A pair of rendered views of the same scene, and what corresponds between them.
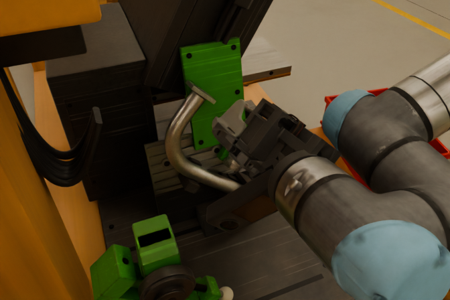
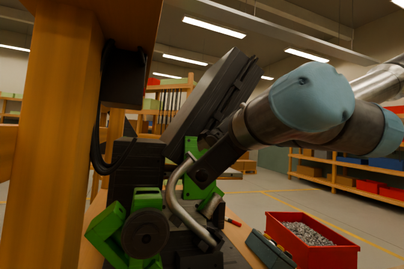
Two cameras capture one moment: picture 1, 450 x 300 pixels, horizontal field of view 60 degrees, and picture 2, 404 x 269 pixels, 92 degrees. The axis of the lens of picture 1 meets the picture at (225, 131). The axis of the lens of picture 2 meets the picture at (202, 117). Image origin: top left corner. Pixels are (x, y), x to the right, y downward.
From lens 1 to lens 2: 0.33 m
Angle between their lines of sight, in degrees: 45
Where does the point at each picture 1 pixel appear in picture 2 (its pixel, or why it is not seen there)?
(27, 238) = (67, 162)
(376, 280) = (297, 72)
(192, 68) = (189, 147)
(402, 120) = not seen: hidden behind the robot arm
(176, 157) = (171, 194)
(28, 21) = not seen: outside the picture
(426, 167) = not seen: hidden behind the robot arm
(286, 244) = not seen: outside the picture
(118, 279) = (112, 213)
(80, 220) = (89, 257)
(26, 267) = (50, 193)
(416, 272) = (322, 67)
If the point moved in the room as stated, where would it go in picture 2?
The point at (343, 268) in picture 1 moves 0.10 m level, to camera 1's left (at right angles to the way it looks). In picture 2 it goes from (276, 92) to (189, 86)
